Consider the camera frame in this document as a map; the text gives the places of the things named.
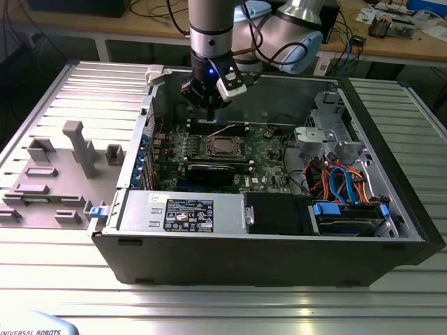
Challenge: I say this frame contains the metal heat sink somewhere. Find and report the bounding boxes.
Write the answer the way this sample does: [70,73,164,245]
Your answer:
[368,15,394,39]

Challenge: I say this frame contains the silver CPU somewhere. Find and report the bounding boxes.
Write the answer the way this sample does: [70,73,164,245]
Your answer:
[213,138,236,154]

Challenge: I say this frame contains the blue cable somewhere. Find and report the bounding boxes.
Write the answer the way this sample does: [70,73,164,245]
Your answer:
[343,33,354,75]

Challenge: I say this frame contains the grey parts rack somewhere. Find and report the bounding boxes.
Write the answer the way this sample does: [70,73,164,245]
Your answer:
[0,120,129,230]

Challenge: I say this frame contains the black PC case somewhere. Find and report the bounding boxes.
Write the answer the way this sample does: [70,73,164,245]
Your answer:
[86,64,447,288]

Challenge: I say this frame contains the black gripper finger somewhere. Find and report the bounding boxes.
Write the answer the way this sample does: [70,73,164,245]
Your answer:
[211,90,226,123]
[180,79,214,123]

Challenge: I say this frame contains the grey electronic device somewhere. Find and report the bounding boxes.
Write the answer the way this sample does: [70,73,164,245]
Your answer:
[390,15,417,40]

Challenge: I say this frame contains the CPU socket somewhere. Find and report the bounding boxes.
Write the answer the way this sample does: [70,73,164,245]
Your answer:
[204,135,246,158]

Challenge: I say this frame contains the pale blue teach pendant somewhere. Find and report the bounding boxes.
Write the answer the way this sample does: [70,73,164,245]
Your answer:
[0,309,81,335]

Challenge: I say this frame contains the red orange wire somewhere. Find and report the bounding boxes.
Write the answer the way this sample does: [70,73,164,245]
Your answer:
[305,157,332,202]

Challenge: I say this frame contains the black RAM slot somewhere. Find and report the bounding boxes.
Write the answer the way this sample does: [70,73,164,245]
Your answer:
[181,155,254,168]

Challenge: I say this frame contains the green RAM stick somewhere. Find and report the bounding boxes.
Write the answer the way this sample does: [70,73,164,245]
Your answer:
[20,196,63,204]

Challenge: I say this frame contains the blue card retention tabs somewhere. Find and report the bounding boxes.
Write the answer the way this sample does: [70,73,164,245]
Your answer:
[131,134,150,191]

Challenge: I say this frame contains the wooden desk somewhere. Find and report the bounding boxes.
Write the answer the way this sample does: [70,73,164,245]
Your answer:
[0,0,447,68]

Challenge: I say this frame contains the blue wire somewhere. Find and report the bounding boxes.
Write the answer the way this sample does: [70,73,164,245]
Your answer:
[328,166,360,205]

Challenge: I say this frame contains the hard disk in blue carrier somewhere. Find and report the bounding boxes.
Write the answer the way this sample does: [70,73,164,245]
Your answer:
[312,200,390,238]

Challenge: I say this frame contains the black graphics card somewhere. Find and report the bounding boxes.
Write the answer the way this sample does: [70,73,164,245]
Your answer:
[178,161,237,186]

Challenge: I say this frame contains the tall black box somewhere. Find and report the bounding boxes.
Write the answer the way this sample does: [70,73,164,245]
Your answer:
[321,3,342,45]

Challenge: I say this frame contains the silver metal drive cage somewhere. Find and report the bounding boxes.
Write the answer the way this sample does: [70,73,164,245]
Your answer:
[292,91,373,165]

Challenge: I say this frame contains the white paper sheet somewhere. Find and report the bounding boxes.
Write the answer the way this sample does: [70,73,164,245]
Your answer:
[356,8,377,24]

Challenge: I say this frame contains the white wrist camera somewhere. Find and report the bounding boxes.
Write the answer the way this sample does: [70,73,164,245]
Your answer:
[215,59,248,103]

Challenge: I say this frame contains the metal socket cover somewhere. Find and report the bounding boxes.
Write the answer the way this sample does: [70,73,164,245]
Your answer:
[206,135,244,157]

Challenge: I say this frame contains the silver power supply unit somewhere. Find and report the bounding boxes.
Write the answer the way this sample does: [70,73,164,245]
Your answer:
[117,190,245,235]

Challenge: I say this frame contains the green motherboard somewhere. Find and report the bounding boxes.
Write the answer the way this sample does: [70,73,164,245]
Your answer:
[159,121,294,195]

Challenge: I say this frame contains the black wire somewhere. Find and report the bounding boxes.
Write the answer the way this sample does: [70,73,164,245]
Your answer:
[282,134,310,196]

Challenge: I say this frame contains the black monitor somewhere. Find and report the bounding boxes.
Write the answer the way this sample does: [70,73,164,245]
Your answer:
[27,0,127,19]

